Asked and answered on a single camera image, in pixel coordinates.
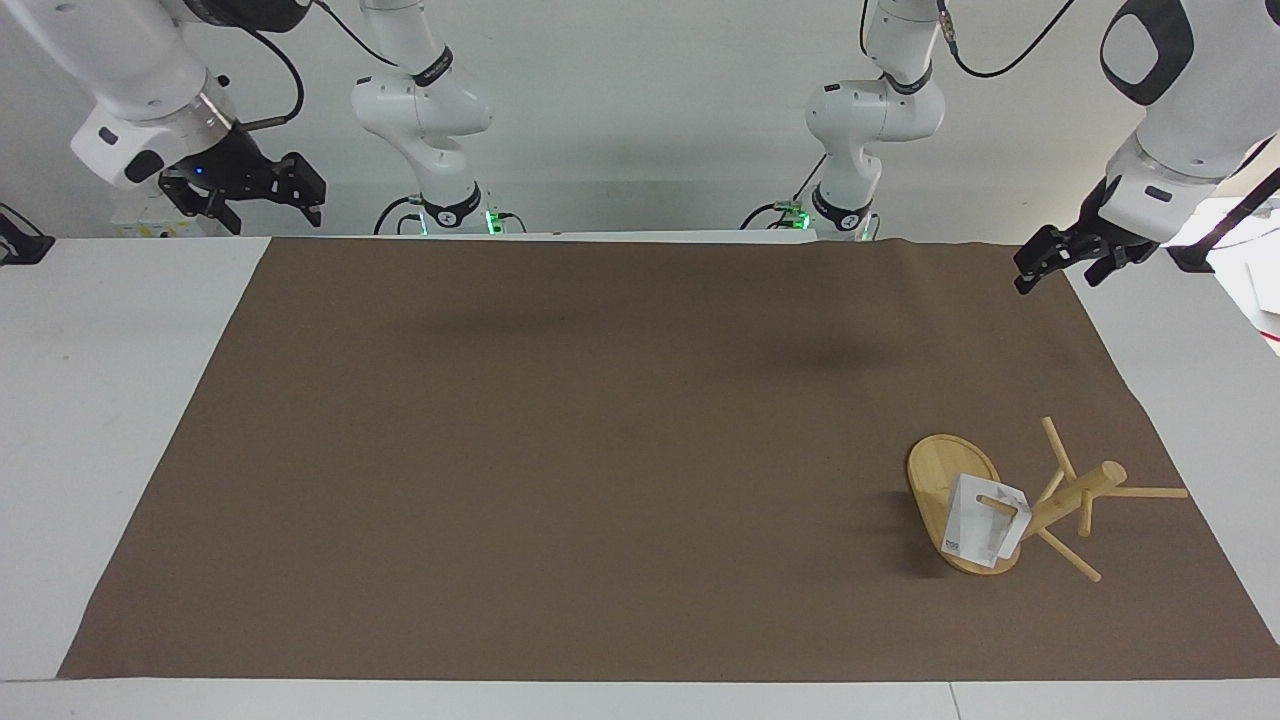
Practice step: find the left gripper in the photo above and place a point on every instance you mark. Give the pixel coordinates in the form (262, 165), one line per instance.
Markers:
(1095, 225)

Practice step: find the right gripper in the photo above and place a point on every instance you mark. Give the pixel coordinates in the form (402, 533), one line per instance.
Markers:
(235, 160)

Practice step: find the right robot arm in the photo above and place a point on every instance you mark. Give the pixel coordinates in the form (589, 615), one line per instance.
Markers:
(110, 50)

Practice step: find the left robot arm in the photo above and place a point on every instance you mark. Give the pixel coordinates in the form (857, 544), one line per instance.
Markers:
(1200, 100)

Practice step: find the wooden cup rack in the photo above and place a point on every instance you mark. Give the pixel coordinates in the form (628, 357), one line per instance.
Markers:
(940, 490)

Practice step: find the black stand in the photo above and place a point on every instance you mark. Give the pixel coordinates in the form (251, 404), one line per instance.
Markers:
(20, 245)
(1235, 215)

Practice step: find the white paper tag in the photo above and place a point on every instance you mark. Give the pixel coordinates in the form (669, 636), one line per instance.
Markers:
(975, 525)

